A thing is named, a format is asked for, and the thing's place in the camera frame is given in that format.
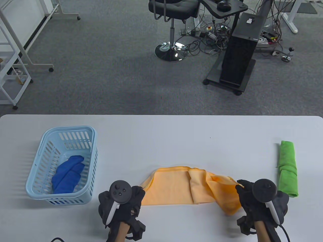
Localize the person's left hand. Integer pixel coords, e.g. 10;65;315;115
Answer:
98;186;146;228

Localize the person's right hand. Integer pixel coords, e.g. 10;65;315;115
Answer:
235;179;289;225

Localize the green rectangular towel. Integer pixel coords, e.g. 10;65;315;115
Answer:
276;140;299;198

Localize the orange towel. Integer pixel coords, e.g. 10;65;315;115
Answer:
140;166;244;216

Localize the blue towel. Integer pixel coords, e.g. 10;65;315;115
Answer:
52;155;85;194

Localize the person's left forearm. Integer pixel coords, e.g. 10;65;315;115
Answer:
116;221;131;242

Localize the person's right forearm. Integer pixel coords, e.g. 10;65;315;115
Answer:
255;221;272;242

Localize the black and white controller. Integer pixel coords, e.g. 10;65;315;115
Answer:
252;179;289;224
104;180;133;225

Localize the light blue plastic basket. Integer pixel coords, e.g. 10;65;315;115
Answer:
26;126;98;205

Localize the black rolling cart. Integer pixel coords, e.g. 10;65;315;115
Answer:
203;57;256;96

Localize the black computer tower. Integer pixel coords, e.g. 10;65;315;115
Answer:
219;12;266;88

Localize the white shelf cart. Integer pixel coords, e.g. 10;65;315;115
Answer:
0;25;33;110

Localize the grey power strip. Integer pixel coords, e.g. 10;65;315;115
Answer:
180;28;202;37

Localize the white desk leg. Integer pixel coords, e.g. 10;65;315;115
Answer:
281;0;302;34

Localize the black desk top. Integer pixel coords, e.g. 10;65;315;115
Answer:
199;0;248;28

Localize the black desk column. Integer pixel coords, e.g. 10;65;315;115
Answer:
254;0;274;28

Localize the black office chair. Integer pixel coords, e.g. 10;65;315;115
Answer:
148;0;201;62

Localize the white whiteboard stand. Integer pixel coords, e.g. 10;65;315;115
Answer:
0;0;81;73

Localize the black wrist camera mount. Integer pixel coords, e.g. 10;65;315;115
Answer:
127;219;146;240
236;215;257;235

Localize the tangle of floor cables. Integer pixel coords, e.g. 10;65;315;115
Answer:
180;14;287;56

